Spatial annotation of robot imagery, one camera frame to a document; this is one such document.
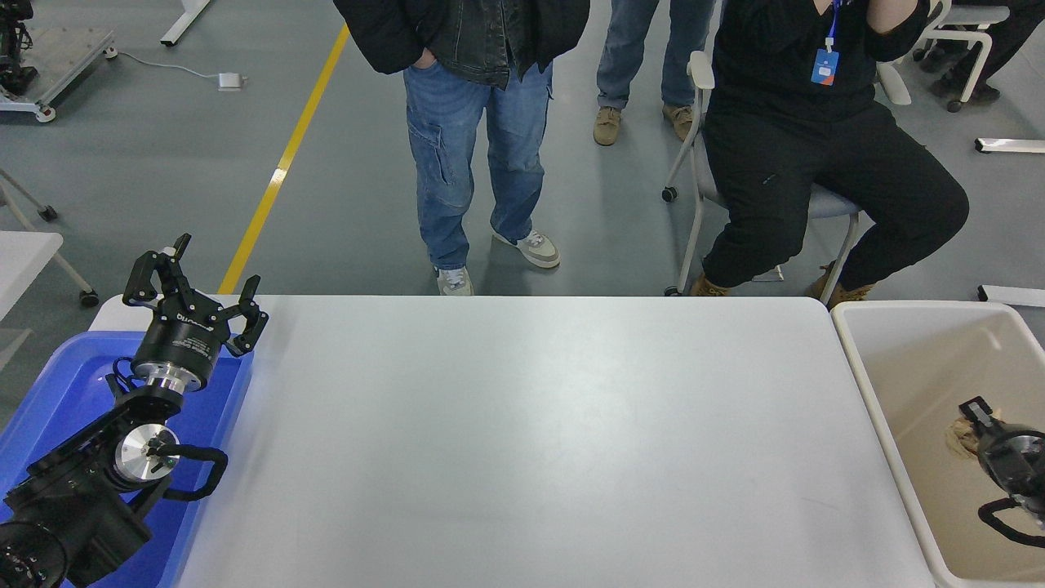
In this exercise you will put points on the seated person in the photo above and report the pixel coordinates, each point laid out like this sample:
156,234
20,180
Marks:
775,188

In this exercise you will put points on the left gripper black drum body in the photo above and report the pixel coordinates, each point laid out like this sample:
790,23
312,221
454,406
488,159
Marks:
184,335

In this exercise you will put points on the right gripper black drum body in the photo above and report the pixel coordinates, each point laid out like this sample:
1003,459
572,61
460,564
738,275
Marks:
1012,457

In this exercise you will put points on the white background chair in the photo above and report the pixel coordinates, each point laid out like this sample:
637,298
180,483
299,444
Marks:
971,16

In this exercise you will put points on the white table foot bar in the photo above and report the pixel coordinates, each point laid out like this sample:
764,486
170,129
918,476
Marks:
186,20

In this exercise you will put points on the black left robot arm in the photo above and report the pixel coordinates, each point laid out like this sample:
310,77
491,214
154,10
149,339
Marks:
73,498

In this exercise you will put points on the metal platform cart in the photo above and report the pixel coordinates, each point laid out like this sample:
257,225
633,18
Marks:
65,57

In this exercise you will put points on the white side table top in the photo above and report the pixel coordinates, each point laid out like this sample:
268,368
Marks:
24,261

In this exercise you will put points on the black machine on cart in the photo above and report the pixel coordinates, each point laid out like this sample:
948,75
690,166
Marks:
15,45

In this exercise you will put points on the background person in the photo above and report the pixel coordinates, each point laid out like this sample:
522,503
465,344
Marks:
1016,24

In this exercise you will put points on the large pale plastic bin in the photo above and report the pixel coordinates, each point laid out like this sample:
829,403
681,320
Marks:
922,384

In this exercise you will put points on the seated person's left hand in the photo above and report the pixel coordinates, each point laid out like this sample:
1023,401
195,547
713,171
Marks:
894,12

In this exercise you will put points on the grey caster leg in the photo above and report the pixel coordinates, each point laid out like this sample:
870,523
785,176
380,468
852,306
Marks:
47,212
87,296

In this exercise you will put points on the white grey office chair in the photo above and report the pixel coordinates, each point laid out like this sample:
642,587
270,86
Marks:
704,180

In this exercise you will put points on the white power adapter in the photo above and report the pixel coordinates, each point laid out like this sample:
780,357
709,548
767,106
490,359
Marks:
231,81

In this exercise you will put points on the white floor bar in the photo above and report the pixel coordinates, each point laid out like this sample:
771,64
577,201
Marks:
1012,145
1012,296

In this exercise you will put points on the blue plastic tray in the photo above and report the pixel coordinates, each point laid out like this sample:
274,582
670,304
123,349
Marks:
73,384

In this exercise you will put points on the person in tan boots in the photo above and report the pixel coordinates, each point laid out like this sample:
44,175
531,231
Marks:
629,49

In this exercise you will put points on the standing person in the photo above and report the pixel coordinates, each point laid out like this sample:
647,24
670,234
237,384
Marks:
457,122

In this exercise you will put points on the tan paper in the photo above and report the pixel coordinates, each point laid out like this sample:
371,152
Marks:
963,441

